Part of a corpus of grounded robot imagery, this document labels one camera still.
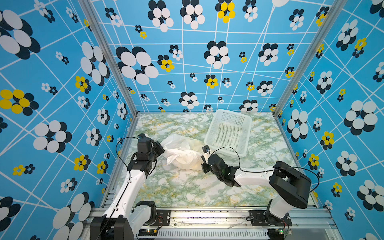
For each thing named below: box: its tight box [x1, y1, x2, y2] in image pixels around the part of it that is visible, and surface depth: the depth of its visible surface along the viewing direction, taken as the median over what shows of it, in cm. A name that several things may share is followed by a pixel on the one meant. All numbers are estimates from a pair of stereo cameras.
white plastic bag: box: [160, 134, 205, 170], surface depth 86 cm
